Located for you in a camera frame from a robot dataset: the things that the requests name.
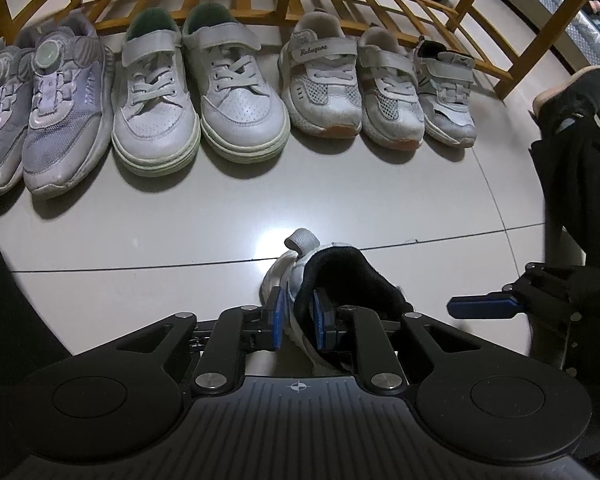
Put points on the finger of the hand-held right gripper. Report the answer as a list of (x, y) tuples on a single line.
[(480, 307)]

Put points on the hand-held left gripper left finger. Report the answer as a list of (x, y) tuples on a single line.
[(277, 317)]

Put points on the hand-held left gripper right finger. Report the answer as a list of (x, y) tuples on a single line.
[(321, 320)]

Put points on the white sneaker green lining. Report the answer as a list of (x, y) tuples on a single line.
[(240, 100), (155, 110)]

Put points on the lavender dial sneaker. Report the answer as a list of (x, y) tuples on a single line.
[(0, 125), (65, 110)]

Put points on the person's right leg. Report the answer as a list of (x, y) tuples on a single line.
[(580, 185)]

